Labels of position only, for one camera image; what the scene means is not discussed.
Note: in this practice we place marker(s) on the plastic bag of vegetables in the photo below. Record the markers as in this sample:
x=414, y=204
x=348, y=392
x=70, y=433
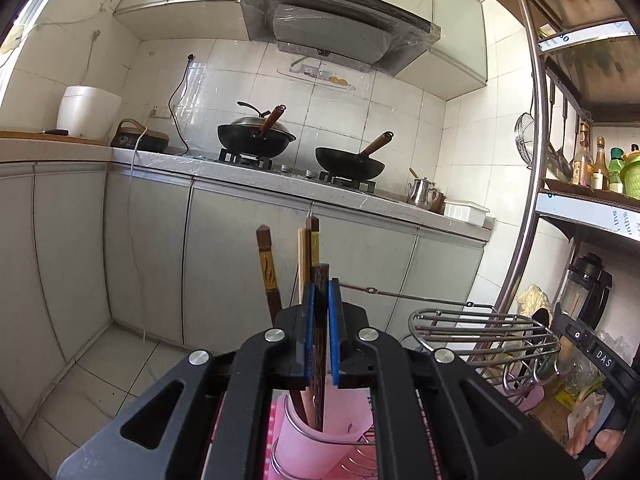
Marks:
x=575, y=395

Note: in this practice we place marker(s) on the green plastic basket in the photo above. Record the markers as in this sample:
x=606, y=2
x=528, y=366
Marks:
x=632, y=175

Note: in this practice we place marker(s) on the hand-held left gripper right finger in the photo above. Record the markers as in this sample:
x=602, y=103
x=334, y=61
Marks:
x=334, y=335

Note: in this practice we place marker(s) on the dark brown textured chopstick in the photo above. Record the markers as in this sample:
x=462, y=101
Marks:
x=320, y=340

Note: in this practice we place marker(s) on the black spatula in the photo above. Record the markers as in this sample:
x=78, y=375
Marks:
x=540, y=320

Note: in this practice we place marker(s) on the dark clay pot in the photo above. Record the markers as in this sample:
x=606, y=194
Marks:
x=137, y=137

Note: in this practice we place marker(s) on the pink drip tray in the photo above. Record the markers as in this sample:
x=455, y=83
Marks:
x=275, y=402

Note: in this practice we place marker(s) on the golden oil bottle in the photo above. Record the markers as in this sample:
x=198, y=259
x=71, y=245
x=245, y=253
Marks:
x=600, y=167

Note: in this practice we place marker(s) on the grey range hood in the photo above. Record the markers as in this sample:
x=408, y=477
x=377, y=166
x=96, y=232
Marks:
x=335, y=25

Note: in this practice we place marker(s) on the pink plastic utensil cup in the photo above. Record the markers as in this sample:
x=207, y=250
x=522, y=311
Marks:
x=345, y=410

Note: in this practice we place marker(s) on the light wooden chopstick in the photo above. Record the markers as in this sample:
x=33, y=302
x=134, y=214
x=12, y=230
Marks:
x=303, y=260

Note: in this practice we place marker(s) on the grey kitchen base cabinet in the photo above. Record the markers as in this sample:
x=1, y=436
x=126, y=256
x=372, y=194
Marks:
x=225, y=260

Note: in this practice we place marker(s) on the steel kettle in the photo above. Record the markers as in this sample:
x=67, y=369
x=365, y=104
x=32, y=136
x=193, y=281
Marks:
x=420, y=194

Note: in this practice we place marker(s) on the white plastic container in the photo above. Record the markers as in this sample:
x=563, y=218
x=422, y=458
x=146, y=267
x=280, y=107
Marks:
x=466, y=211

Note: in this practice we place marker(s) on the person's right hand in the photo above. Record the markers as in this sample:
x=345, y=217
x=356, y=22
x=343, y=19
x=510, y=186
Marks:
x=612, y=442

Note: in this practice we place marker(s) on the steel wok lid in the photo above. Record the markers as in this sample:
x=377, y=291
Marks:
x=250, y=121

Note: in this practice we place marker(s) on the white rice cooker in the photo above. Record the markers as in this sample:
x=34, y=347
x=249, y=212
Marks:
x=87, y=112

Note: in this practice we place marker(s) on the dark chopstick with gold band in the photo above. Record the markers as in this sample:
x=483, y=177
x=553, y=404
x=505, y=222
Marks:
x=313, y=245
x=267, y=270

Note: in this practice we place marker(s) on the steel shelf rack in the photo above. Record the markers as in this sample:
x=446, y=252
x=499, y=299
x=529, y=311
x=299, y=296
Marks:
x=532, y=135

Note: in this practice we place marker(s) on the bottles on shelf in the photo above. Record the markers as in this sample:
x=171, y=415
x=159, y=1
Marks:
x=582, y=160

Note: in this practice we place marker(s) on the wooden cutting board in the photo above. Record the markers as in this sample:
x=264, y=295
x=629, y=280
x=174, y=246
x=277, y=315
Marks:
x=30, y=137

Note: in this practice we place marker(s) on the white plastic bag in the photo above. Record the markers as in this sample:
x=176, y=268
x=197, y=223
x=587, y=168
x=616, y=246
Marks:
x=535, y=302

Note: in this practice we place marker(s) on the wall socket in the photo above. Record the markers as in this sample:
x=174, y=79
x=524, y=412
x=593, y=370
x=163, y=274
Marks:
x=159, y=112

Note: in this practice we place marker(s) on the green capped bottle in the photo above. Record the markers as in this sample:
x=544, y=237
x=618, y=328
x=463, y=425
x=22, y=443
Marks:
x=616, y=172

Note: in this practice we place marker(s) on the brown ceramic cup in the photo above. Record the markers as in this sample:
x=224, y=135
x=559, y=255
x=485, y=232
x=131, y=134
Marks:
x=438, y=203

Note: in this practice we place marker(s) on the gas stove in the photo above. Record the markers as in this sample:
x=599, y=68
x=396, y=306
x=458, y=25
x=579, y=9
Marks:
x=250, y=160

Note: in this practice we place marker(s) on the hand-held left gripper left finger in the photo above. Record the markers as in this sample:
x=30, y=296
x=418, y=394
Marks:
x=309, y=335

